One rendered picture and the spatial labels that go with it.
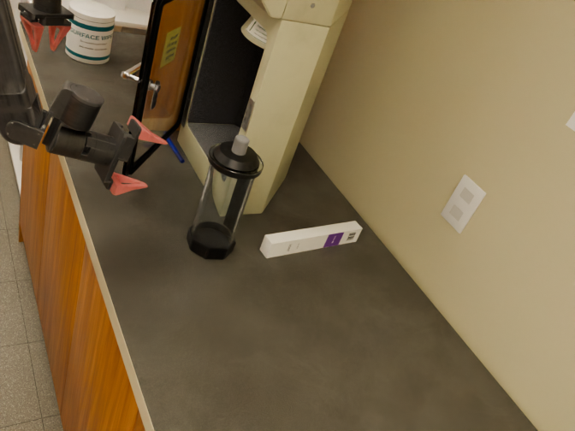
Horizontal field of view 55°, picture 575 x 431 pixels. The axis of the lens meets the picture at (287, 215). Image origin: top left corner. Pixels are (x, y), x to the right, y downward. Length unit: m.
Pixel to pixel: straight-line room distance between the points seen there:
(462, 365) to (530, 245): 0.28
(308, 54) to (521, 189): 0.50
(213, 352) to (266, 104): 0.50
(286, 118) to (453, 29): 0.42
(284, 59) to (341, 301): 0.51
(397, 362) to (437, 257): 0.31
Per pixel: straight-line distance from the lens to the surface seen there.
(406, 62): 1.43
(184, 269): 1.13
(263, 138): 1.20
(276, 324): 1.09
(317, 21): 1.12
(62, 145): 1.02
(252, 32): 1.22
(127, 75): 1.18
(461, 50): 1.32
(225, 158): 1.04
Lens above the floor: 1.70
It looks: 34 degrees down
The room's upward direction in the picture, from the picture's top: 22 degrees clockwise
